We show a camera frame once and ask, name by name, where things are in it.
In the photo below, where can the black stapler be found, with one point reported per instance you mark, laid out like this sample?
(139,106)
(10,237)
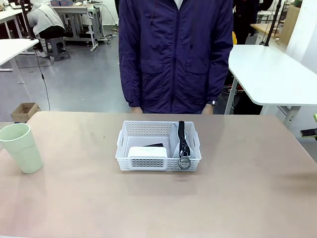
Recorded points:
(154,144)

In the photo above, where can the white device with dark screen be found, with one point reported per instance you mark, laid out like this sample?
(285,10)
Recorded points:
(148,151)

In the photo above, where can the white perforated plastic basket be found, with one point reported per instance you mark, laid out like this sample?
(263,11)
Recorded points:
(148,166)

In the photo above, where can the person's left hand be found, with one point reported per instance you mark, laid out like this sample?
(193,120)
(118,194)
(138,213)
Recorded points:
(207,110)

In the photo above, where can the person's right hand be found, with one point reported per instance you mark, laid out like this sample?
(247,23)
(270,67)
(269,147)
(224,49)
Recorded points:
(136,110)

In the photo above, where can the large white table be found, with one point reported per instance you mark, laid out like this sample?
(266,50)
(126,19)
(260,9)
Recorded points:
(267,72)

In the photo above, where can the light wooden cabinet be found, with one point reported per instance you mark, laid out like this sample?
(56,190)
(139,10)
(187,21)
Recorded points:
(289,22)

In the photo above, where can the black stand pole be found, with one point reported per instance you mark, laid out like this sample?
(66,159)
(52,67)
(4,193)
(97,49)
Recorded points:
(272,24)

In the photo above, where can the wooden top table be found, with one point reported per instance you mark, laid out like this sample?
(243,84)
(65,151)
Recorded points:
(260,27)

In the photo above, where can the yellow cloth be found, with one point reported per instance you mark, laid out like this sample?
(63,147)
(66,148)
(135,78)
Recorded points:
(234,38)

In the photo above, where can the person in black clothes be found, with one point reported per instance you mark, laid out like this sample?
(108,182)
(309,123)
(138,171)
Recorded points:
(244,19)

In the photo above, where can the grey pencil case black zipper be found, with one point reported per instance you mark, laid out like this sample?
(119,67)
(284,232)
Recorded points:
(174,146)

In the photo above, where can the person in purple jacket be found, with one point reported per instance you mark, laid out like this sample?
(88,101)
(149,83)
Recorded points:
(173,54)

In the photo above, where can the grey metal workbench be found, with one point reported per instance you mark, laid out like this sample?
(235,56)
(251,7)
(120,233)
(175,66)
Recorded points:
(79,10)

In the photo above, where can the grey plastic stool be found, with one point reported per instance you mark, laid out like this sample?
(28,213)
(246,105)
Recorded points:
(58,50)

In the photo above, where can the small cardboard box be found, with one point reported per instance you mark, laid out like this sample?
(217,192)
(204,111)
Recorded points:
(24,112)

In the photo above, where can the person in grey top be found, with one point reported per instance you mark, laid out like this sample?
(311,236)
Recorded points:
(45,21)

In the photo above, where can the pale green plastic cup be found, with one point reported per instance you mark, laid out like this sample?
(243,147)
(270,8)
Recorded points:
(23,153)

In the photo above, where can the white table with thin legs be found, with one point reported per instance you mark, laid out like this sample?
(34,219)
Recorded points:
(12,48)

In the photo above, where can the dark metal post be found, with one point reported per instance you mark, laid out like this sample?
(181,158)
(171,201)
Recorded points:
(26,19)

